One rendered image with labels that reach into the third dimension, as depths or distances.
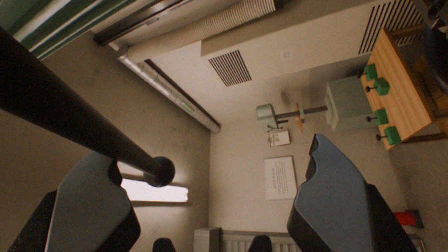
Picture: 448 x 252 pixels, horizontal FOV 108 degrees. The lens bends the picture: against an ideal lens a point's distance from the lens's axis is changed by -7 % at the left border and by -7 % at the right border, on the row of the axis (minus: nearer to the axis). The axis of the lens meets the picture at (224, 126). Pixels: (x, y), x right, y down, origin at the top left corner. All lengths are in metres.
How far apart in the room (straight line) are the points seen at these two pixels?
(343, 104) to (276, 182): 1.45
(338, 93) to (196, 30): 1.62
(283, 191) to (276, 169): 0.34
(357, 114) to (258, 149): 1.56
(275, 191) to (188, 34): 2.37
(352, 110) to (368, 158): 1.04
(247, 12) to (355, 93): 1.46
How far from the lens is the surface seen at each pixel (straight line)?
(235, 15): 1.51
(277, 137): 3.07
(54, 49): 0.23
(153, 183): 0.21
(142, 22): 1.76
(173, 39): 1.70
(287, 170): 2.94
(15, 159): 1.60
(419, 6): 0.34
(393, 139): 1.55
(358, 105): 2.29
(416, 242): 3.09
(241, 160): 3.13
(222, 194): 3.19
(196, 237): 2.94
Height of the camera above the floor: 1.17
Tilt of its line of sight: 21 degrees up
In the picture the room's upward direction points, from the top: 100 degrees counter-clockwise
